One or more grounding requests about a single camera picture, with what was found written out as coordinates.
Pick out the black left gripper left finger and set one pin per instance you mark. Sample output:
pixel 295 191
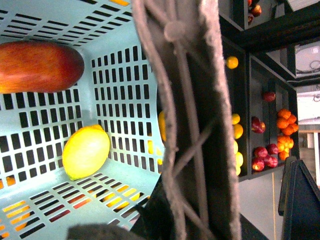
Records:
pixel 99 232

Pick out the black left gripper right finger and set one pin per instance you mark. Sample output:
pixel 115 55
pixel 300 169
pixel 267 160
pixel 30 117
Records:
pixel 299 202

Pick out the yellow lemon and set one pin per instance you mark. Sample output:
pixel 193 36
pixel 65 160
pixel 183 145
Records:
pixel 85 152

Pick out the light teal plastic basket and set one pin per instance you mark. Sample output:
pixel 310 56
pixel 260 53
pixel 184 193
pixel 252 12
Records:
pixel 117 90

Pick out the red yellow mango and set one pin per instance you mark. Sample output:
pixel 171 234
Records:
pixel 38 67

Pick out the lemon row on shelf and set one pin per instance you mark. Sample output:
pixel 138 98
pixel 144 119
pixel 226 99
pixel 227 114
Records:
pixel 238 131

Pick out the red apple pile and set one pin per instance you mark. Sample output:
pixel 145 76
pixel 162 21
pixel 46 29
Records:
pixel 265 157

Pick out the lower orange pile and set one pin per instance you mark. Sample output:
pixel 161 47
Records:
pixel 284 145

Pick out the orange pile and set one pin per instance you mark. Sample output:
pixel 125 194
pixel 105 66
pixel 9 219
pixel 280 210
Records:
pixel 284 145
pixel 286 122

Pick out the upper orange pile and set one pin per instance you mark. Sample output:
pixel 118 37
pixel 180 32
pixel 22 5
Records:
pixel 286 122

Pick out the red apple lower shelf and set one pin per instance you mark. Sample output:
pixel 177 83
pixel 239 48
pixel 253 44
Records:
pixel 257 126

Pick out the red apple shelf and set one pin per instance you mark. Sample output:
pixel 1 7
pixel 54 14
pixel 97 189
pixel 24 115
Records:
pixel 269 96
pixel 257 126

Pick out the red apple upper shelf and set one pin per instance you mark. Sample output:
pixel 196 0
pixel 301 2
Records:
pixel 269 96

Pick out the black fruit display shelf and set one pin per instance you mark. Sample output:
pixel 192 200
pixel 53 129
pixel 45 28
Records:
pixel 264 35

